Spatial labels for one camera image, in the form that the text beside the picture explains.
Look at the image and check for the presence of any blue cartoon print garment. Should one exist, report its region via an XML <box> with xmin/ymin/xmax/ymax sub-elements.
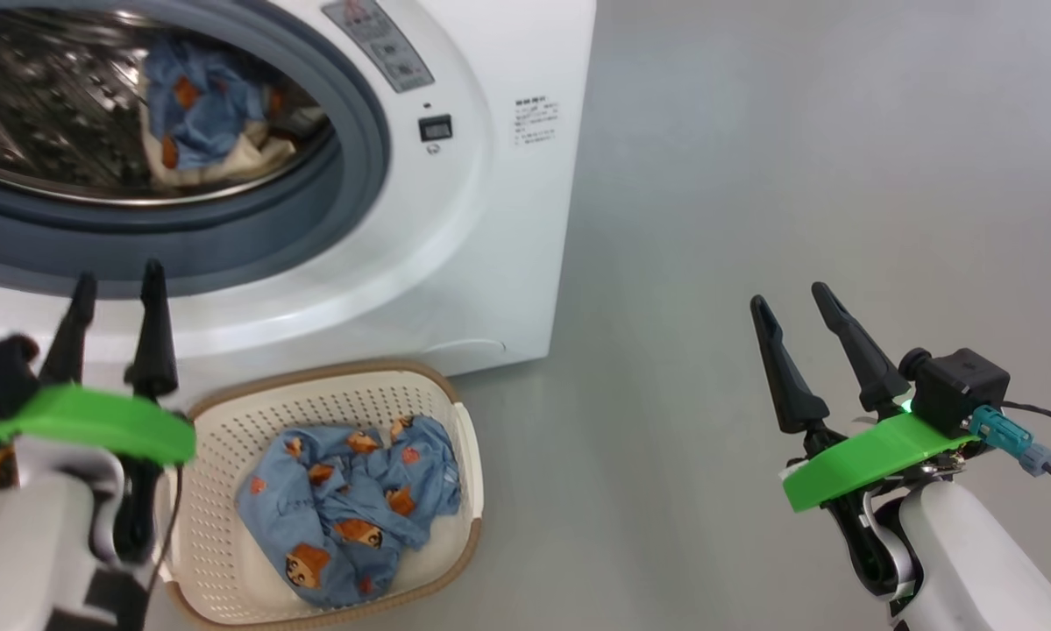
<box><xmin>236</xmin><ymin>415</ymin><xmax>462</xmax><ymax>610</ymax></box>

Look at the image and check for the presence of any thin black cable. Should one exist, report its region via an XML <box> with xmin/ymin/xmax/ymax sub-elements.
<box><xmin>1003</xmin><ymin>400</ymin><xmax>1051</xmax><ymax>436</ymax></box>
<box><xmin>144</xmin><ymin>464</ymin><xmax>184</xmax><ymax>606</ymax></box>

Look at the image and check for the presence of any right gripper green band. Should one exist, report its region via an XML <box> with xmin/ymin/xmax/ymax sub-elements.
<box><xmin>750</xmin><ymin>282</ymin><xmax>986</xmax><ymax>601</ymax></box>

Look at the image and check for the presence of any black cable with teal connector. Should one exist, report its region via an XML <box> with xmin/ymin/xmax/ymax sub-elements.
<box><xmin>968</xmin><ymin>405</ymin><xmax>1051</xmax><ymax>505</ymax></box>

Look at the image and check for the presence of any stainless steel washer drum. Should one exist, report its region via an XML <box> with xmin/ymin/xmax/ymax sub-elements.
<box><xmin>0</xmin><ymin>9</ymin><xmax>333</xmax><ymax>207</ymax></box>

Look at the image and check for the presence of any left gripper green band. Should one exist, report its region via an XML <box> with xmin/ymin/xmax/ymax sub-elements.
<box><xmin>0</xmin><ymin>259</ymin><xmax>197</xmax><ymax>562</ymax></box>

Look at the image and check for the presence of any cream perforated plastic laundry basket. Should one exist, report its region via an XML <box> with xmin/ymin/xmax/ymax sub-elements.
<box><xmin>161</xmin><ymin>359</ymin><xmax>484</xmax><ymax>630</ymax></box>

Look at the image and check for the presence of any white front-load washing machine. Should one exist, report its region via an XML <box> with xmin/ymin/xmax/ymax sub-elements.
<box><xmin>0</xmin><ymin>0</ymin><xmax>598</xmax><ymax>386</ymax></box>

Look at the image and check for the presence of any blue garment with cream lining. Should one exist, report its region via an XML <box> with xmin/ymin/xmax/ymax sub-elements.
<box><xmin>139</xmin><ymin>33</ymin><xmax>329</xmax><ymax>189</ymax></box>

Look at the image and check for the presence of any grey warning sticker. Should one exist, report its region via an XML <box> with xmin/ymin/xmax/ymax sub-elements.
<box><xmin>322</xmin><ymin>0</ymin><xmax>435</xmax><ymax>94</ymax></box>

